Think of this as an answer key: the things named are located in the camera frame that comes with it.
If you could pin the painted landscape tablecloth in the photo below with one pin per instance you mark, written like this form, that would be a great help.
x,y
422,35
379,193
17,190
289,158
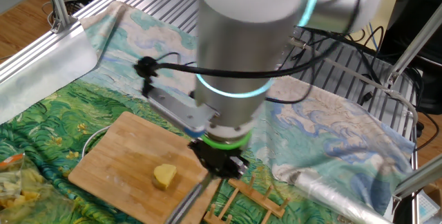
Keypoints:
x,y
310,130

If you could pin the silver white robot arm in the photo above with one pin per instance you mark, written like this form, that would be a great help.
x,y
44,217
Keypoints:
x,y
241,44

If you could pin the clear plastic wrap roll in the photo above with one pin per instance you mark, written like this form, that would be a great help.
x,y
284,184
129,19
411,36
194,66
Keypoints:
x,y
331,196

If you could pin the yellow potato half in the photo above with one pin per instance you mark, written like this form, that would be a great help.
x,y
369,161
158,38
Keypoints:
x,y
165,176

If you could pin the bag of chopped potato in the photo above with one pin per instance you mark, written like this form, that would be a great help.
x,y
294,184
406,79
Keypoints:
x,y
24,196

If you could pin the black plug connector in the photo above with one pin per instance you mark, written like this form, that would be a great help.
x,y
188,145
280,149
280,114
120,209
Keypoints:
x,y
366,96

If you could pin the wooden cutting board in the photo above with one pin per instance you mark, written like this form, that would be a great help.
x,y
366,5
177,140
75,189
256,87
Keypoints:
x,y
121,168

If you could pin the steel cleaver knife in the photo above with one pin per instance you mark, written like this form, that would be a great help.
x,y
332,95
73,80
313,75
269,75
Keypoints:
x,y
186,203

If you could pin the large black case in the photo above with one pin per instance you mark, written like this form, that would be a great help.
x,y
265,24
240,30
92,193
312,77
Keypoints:
x,y
424,9

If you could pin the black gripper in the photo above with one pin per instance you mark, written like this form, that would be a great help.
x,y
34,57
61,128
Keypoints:
x,y
217,160

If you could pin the aluminium frame post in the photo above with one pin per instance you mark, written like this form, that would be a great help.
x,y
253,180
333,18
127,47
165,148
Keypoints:
x,y
414,44
57,2
421,179

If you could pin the wooden peg rack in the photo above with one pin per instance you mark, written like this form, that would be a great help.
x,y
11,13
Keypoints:
x,y
257,196

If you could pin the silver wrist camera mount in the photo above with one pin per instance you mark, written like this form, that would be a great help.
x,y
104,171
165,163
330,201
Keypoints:
x,y
179,110

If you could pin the white grid tray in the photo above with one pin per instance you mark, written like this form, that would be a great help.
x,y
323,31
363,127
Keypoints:
x,y
428,210

